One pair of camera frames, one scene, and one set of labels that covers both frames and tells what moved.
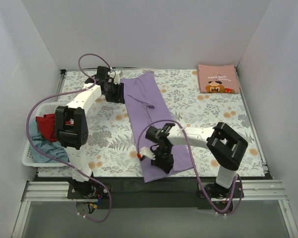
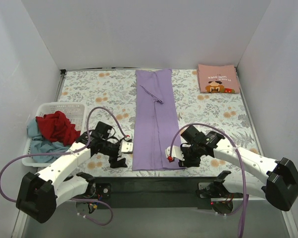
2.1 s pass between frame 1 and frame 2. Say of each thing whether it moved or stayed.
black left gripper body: moved
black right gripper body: moved
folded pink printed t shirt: stayed
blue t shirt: stayed
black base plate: stayed
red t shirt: stayed
